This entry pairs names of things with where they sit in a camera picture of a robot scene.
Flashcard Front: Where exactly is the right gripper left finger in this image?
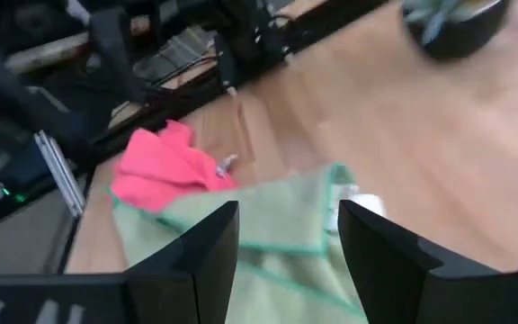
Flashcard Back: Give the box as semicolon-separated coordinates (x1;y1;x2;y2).
0;200;241;324

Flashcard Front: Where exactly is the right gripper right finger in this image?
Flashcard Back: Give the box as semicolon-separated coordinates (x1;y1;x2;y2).
336;199;518;324

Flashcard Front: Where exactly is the pink microfiber towel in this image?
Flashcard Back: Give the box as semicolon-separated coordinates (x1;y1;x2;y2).
109;119;241;214

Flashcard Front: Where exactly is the green microfiber towel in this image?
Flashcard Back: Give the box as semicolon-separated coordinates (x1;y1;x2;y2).
107;162;389;324

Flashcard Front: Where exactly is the succulent plant in black pot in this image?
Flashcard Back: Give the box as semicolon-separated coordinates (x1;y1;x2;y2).
399;0;513;63

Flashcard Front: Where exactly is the silver metal bracket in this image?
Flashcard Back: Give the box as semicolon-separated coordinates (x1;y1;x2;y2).
32;129;88;221

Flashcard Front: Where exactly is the black aluminium table frame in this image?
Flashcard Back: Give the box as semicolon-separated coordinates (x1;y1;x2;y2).
58;0;393;275

